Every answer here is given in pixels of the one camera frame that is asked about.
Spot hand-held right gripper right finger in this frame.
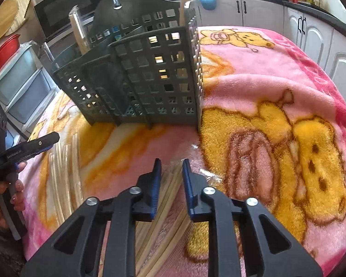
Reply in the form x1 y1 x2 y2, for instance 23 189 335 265
182 159 323 277

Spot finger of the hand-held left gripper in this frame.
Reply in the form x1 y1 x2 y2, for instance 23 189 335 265
0 132 60 168

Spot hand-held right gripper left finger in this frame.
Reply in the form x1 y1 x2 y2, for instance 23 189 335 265
20 158 162 277

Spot pile of chopsticks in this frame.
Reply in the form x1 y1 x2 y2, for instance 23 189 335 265
134 159 220 277
48 133 85 217

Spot dark green utensil basket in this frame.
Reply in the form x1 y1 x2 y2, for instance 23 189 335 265
50 0 204 130

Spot person's left forearm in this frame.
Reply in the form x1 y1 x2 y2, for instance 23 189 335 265
0 222 26 277

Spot clear plastic drawer unit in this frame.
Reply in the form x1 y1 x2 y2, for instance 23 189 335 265
0 42 59 135

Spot red plastic basin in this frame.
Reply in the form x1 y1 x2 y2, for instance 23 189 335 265
0 34 21 77

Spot round bamboo board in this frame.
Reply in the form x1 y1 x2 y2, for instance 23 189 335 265
0 0 32 45

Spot wrapped chopstick pair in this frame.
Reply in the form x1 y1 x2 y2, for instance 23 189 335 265
180 0 195 25
69 5 89 56

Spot printed pink blanket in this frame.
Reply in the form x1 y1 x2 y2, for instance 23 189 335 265
23 26 346 277

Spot black microwave oven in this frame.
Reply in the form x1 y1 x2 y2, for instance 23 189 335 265
33 0 102 39

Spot blue hanging bin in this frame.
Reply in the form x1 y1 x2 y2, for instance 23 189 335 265
200 0 219 11

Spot white base cabinets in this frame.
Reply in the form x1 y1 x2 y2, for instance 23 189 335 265
194 0 346 93

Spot black kitchen countertop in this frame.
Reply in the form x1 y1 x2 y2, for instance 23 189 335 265
161 0 346 32

